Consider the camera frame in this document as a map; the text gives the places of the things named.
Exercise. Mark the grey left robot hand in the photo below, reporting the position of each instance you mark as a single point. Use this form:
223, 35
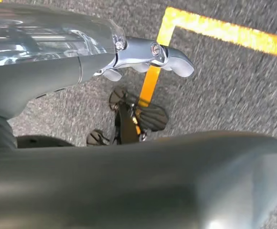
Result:
45, 47

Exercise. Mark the black robot foot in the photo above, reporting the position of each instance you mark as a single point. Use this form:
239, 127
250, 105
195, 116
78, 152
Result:
153, 118

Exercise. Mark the yellow floor tape square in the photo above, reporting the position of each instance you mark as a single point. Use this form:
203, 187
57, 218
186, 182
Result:
200, 23

